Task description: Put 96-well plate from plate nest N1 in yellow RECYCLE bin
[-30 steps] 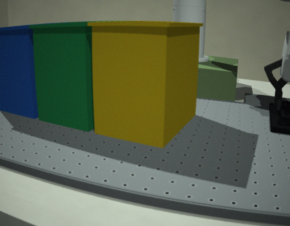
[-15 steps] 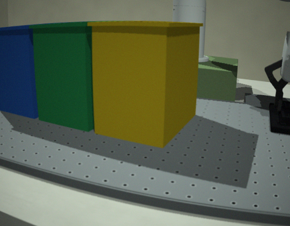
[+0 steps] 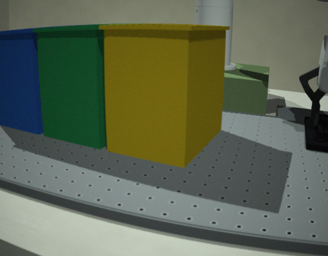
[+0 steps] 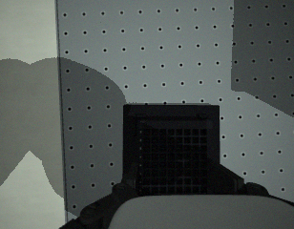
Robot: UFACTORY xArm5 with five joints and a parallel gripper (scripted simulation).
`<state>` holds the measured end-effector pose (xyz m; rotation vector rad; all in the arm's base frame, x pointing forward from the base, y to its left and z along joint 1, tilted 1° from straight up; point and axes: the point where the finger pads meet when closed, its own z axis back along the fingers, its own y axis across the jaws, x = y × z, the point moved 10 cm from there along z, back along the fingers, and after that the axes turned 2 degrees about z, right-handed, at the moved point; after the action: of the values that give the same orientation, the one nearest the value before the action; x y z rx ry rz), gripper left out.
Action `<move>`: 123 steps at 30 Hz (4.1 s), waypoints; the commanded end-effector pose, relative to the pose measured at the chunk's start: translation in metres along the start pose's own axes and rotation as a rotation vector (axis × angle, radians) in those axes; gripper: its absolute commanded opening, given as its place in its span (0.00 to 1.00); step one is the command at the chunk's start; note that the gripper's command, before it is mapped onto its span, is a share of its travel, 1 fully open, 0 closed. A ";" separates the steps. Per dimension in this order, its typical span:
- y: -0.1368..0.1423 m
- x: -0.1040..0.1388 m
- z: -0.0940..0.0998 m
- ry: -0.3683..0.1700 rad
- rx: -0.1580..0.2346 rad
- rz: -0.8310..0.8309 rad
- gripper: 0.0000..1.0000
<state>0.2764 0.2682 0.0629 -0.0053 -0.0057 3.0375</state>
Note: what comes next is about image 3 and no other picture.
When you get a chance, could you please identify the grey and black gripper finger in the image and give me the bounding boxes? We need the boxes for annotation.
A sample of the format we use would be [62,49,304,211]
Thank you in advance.
[299,67,326,126]

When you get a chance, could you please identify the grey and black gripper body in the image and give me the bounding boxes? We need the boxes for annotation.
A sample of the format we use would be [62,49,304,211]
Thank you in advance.
[317,35,328,93]

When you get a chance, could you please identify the blue open-top bin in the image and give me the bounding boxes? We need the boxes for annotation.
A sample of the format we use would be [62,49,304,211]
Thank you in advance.
[0,28,44,135]

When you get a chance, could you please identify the yellow box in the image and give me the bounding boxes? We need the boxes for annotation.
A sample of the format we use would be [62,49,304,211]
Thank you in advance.
[102,23,230,168]

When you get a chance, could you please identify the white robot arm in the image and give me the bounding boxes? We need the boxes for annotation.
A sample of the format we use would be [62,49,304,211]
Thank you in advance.
[195,0,236,70]

